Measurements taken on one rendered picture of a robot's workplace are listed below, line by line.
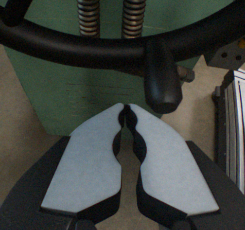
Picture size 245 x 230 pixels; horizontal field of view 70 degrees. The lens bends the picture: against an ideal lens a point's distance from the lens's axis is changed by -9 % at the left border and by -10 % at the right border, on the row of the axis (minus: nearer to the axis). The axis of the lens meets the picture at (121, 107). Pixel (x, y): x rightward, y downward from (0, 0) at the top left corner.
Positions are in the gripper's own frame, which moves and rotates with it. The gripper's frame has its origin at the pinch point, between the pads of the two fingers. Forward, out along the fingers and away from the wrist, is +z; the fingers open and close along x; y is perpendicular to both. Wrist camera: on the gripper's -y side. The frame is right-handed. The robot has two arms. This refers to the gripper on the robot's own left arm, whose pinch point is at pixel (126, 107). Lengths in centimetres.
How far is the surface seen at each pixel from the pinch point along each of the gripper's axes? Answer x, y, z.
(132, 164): 8, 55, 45
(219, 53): 19.2, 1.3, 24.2
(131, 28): 0.6, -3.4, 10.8
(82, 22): -4.6, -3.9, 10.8
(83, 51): -3.6, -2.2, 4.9
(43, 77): -19.3, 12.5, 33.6
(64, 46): -5.1, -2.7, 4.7
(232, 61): 23.0, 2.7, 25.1
